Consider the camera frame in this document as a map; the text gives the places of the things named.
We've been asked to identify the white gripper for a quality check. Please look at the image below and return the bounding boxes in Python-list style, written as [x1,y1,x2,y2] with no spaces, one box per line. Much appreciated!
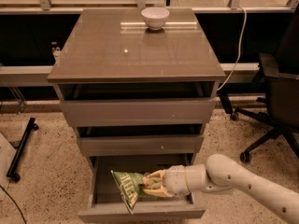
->
[142,165,190,198]

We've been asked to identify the green jalapeno chip bag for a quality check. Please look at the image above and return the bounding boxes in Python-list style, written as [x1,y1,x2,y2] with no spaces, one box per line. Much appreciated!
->
[111,171,162,214]

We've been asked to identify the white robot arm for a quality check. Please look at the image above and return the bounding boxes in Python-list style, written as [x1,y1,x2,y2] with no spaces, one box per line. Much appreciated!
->
[143,154,299,224]

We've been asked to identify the middle grey drawer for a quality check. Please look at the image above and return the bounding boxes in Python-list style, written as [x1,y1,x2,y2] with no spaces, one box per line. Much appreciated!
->
[77,135,204,157]

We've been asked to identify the grey drawer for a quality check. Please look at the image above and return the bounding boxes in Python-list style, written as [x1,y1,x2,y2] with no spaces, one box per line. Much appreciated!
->
[78,154,205,223]
[60,98,215,127]
[77,135,204,157]

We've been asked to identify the bottom grey drawer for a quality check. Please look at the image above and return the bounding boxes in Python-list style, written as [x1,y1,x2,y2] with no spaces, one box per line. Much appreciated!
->
[78,154,205,223]

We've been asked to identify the top grey drawer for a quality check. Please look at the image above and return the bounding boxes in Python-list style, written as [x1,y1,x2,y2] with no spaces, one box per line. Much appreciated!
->
[60,98,215,127]

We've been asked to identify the grey drawer cabinet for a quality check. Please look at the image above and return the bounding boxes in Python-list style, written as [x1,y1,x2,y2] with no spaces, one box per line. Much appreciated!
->
[47,7,227,170]

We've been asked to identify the black wheeled stand leg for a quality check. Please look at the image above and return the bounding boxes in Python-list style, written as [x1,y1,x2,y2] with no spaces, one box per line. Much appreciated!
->
[7,118,39,182]

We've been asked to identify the white panel at left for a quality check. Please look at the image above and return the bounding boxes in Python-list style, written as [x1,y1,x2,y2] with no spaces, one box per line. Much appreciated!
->
[0,133,16,189]

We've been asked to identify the white ceramic bowl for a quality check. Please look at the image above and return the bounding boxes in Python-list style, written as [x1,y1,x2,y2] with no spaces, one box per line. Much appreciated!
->
[141,7,170,30]

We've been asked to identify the black office chair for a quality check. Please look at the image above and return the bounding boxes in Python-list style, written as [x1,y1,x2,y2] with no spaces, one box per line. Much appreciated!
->
[230,7,299,162]

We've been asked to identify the metal window railing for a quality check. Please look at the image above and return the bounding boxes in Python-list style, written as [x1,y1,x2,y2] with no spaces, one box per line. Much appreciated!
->
[0,0,299,16]

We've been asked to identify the black floor cable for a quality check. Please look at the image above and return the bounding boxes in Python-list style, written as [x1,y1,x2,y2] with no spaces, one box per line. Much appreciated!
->
[0,184,28,224]

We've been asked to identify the white cable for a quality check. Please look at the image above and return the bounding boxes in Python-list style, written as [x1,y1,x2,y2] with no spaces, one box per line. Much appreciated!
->
[217,7,248,91]

